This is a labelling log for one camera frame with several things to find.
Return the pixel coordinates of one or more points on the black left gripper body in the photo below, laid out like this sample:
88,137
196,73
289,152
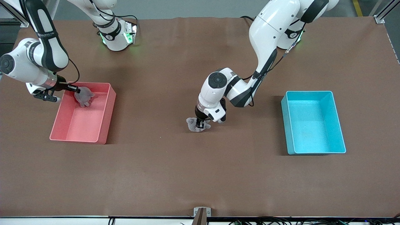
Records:
199,114

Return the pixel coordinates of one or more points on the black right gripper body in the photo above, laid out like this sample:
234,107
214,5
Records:
63,86

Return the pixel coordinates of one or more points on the grey plush toy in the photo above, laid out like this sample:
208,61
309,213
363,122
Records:
191,123
85,98

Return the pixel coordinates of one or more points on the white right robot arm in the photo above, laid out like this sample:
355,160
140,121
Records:
18,67

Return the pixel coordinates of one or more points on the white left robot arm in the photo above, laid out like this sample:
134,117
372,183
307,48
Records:
215,93

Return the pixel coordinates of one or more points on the pink plastic box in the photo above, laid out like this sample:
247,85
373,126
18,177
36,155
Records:
84,125

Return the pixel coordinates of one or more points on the blue plastic box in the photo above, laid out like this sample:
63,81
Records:
312,131

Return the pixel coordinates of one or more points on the brown table mat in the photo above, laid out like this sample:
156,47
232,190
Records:
200,168

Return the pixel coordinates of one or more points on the silver base connector plate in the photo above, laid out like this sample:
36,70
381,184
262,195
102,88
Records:
133,31

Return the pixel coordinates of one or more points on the aluminium frame profile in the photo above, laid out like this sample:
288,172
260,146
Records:
379,19
24,22

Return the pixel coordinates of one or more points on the metal mounting bracket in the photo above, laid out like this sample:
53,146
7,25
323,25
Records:
207,212

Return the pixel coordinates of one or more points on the brown camera post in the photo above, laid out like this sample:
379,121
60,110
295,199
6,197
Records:
200,218

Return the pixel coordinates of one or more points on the white table edge rail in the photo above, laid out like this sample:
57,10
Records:
62,221

